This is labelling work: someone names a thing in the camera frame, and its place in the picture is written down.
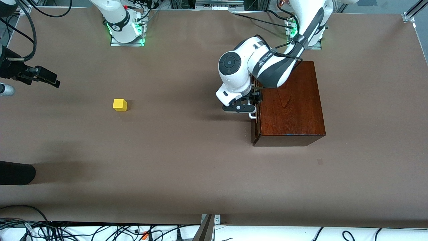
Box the black looping cable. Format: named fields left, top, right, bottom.
left=28, top=0, right=72, bottom=18

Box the black cable on table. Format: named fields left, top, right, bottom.
left=232, top=12, right=295, bottom=29

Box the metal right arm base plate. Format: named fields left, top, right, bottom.
left=110, top=33, right=146, bottom=47

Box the silver metal bracket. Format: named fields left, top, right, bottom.
left=201, top=214, right=221, bottom=225

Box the dark slanted bar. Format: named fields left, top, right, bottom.
left=192, top=215, right=214, bottom=241

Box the yellow cube block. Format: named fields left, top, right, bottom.
left=113, top=98, right=128, bottom=112

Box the wooden drawer with white handle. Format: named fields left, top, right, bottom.
left=248, top=80, right=262, bottom=134

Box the dark brown wooden cabinet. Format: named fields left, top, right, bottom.
left=251, top=60, right=326, bottom=147

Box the grey power strip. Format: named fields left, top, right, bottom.
left=195, top=0, right=244, bottom=11

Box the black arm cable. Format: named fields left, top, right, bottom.
left=0, top=0, right=37, bottom=62
left=253, top=33, right=304, bottom=66

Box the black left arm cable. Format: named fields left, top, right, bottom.
left=253, top=33, right=304, bottom=66

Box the tangled black cable bundle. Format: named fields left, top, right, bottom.
left=0, top=205, right=201, bottom=241

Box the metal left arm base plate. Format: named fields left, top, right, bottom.
left=286, top=18, right=322, bottom=50

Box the black cylindrical object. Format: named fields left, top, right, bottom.
left=0, top=161, right=36, bottom=185

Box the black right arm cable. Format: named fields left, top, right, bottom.
left=0, top=0, right=37, bottom=62

